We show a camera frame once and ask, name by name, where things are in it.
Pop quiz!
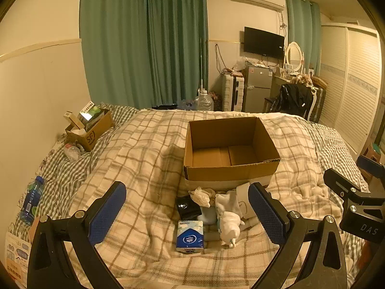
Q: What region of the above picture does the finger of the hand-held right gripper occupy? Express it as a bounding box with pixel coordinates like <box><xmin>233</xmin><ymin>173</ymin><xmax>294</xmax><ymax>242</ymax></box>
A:
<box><xmin>324</xmin><ymin>168</ymin><xmax>362</xmax><ymax>201</ymax></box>
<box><xmin>357</xmin><ymin>155</ymin><xmax>385</xmax><ymax>187</ymax></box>

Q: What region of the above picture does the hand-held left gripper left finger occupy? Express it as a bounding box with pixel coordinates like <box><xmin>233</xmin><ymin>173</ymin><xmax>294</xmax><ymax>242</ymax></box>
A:
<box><xmin>28</xmin><ymin>181</ymin><xmax>127</xmax><ymax>289</ymax></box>

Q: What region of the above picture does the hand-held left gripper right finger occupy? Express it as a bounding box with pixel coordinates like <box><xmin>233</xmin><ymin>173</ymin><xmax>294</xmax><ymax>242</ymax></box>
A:
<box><xmin>247</xmin><ymin>182</ymin><xmax>349</xmax><ymax>289</ymax></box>

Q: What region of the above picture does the white plush toy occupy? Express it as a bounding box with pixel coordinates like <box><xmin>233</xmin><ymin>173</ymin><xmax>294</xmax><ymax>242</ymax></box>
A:
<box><xmin>217</xmin><ymin>211</ymin><xmax>245</xmax><ymax>249</ymax></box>

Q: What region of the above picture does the white sock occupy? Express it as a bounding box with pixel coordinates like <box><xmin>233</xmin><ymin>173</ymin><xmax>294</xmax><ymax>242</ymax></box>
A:
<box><xmin>215</xmin><ymin>190</ymin><xmax>242</xmax><ymax>218</ymax></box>

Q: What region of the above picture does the large cardboard box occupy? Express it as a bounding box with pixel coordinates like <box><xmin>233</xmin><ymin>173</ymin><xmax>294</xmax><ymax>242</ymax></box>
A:
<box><xmin>183</xmin><ymin>116</ymin><xmax>281</xmax><ymax>191</ymax></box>

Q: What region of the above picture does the black wallet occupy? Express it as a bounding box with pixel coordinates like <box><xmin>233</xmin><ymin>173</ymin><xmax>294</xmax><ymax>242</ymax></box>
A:
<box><xmin>176</xmin><ymin>196</ymin><xmax>201</xmax><ymax>220</ymax></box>

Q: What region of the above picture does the blue white tissue pack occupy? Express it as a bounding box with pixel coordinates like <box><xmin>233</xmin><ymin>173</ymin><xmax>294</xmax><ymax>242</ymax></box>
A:
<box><xmin>176</xmin><ymin>220</ymin><xmax>204</xmax><ymax>253</ymax></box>

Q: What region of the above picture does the small plastic stool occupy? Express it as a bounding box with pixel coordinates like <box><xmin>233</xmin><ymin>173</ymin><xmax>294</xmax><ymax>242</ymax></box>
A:
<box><xmin>359</xmin><ymin>144</ymin><xmax>385</xmax><ymax>184</ymax></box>

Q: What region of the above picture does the green gingham bed sheet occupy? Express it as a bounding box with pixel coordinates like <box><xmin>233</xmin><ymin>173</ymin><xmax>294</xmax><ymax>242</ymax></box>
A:
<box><xmin>12</xmin><ymin>104</ymin><xmax>139</xmax><ymax>241</ymax></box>

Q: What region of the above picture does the crushed clear plastic bottle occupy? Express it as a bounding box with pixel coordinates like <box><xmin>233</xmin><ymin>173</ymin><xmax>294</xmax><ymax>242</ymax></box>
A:
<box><xmin>64</xmin><ymin>144</ymin><xmax>85</xmax><ymax>161</ymax></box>

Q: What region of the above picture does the blue label water bottle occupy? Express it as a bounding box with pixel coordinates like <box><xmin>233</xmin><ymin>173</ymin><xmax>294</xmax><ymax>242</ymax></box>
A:
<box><xmin>19</xmin><ymin>175</ymin><xmax>45</xmax><ymax>225</ymax></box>

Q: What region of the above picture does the small printed cardboard box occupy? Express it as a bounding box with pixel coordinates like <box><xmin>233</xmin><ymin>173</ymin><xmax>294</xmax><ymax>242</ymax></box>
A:
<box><xmin>65</xmin><ymin>108</ymin><xmax>115</xmax><ymax>152</ymax></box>

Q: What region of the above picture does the dark striped suitcase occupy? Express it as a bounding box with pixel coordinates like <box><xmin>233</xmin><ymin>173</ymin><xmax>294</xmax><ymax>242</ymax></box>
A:
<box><xmin>308</xmin><ymin>86</ymin><xmax>327</xmax><ymax>124</ymax></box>

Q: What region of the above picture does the white louvred wardrobe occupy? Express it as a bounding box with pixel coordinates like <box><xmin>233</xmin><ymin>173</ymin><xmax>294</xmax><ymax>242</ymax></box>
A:
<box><xmin>316</xmin><ymin>21</ymin><xmax>382</xmax><ymax>163</ymax></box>

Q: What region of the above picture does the black jacket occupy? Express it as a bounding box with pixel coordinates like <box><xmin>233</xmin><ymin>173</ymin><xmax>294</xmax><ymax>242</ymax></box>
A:
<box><xmin>269</xmin><ymin>83</ymin><xmax>313</xmax><ymax>118</ymax></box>

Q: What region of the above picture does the small beige carton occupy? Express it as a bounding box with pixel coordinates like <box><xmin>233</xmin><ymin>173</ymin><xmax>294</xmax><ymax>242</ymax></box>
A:
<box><xmin>64</xmin><ymin>111</ymin><xmax>86</xmax><ymax>132</ymax></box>

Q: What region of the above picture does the green white carton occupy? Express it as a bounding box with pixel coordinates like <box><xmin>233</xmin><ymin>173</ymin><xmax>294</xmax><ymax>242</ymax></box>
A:
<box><xmin>79</xmin><ymin>101</ymin><xmax>105</xmax><ymax>128</ymax></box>

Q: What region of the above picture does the grey small fridge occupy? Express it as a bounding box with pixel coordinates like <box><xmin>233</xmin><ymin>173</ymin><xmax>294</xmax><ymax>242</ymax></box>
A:
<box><xmin>242</xmin><ymin>66</ymin><xmax>273</xmax><ymax>113</ymax></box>

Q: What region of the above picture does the white suitcase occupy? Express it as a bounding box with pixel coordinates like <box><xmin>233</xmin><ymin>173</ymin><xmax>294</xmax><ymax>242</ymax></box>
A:
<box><xmin>222</xmin><ymin>74</ymin><xmax>245</xmax><ymax>112</ymax></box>

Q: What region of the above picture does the large clear water jug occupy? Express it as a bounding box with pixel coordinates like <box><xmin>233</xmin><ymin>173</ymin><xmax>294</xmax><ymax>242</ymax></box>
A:
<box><xmin>195</xmin><ymin>90</ymin><xmax>214</xmax><ymax>112</ymax></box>

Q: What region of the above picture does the white oval mirror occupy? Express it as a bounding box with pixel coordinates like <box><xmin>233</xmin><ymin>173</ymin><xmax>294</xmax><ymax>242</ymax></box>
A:
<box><xmin>284</xmin><ymin>41</ymin><xmax>304</xmax><ymax>76</ymax></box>

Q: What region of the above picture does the narrow green curtain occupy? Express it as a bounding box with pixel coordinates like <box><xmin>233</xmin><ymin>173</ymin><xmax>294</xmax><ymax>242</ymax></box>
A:
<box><xmin>285</xmin><ymin>0</ymin><xmax>322</xmax><ymax>77</ymax></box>

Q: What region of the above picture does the wide green curtain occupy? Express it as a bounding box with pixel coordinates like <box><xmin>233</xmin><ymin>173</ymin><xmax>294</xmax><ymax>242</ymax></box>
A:
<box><xmin>79</xmin><ymin>0</ymin><xmax>209</xmax><ymax>110</ymax></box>

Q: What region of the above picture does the black wall television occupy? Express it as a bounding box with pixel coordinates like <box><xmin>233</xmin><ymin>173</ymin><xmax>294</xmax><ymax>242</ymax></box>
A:
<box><xmin>244</xmin><ymin>26</ymin><xmax>285</xmax><ymax>59</ymax></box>

